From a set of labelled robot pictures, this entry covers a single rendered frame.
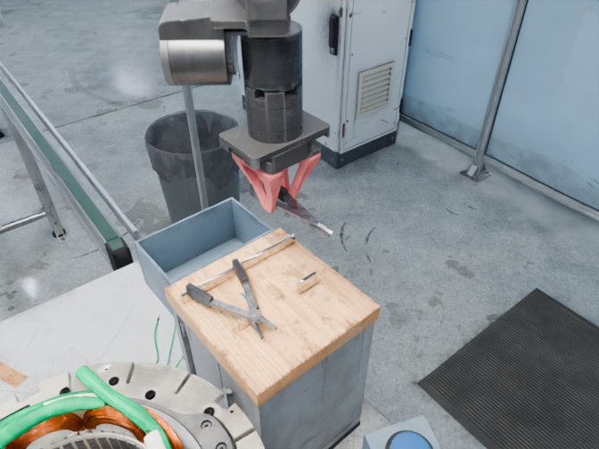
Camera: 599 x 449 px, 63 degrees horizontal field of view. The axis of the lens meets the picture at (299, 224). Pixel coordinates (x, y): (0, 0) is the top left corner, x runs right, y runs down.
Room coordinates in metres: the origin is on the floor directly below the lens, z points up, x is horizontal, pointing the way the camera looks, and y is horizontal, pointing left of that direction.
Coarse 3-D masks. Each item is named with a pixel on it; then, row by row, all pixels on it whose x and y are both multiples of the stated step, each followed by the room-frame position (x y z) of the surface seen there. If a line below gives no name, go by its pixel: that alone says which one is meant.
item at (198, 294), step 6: (186, 288) 0.41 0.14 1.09; (192, 288) 0.40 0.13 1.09; (198, 288) 0.40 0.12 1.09; (192, 294) 0.40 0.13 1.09; (198, 294) 0.40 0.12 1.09; (204, 294) 0.39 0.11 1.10; (198, 300) 0.40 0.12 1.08; (204, 300) 0.39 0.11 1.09; (210, 300) 0.39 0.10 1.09; (210, 306) 0.39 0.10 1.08
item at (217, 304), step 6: (216, 300) 0.39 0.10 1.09; (216, 306) 0.38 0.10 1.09; (222, 306) 0.38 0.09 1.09; (228, 306) 0.38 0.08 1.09; (234, 306) 0.38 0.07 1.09; (228, 312) 0.37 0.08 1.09; (234, 312) 0.37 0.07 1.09; (240, 312) 0.37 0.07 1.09; (246, 312) 0.37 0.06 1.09; (246, 318) 0.36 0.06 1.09
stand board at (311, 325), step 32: (288, 256) 0.49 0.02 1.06; (224, 288) 0.43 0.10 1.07; (256, 288) 0.43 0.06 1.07; (288, 288) 0.43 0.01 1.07; (320, 288) 0.43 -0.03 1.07; (352, 288) 0.43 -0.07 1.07; (192, 320) 0.38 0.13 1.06; (224, 320) 0.38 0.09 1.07; (288, 320) 0.38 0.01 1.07; (320, 320) 0.38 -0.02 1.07; (352, 320) 0.38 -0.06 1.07; (224, 352) 0.33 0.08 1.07; (256, 352) 0.33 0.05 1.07; (288, 352) 0.33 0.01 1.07; (320, 352) 0.34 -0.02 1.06; (256, 384) 0.29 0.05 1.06; (288, 384) 0.31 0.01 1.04
